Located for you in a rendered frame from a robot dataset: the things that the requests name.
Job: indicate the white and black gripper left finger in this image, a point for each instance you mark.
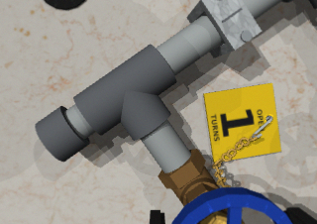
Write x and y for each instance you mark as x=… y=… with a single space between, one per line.
x=156 y=217

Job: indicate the yellow tag with chain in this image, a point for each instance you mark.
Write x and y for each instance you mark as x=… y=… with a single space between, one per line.
x=238 y=126

